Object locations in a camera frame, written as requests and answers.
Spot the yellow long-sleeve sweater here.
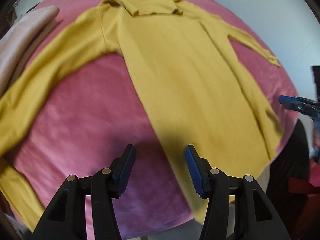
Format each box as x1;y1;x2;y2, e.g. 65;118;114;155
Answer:
1;0;283;223

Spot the folded light pink garment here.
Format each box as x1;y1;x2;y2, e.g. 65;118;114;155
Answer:
1;5;60;95

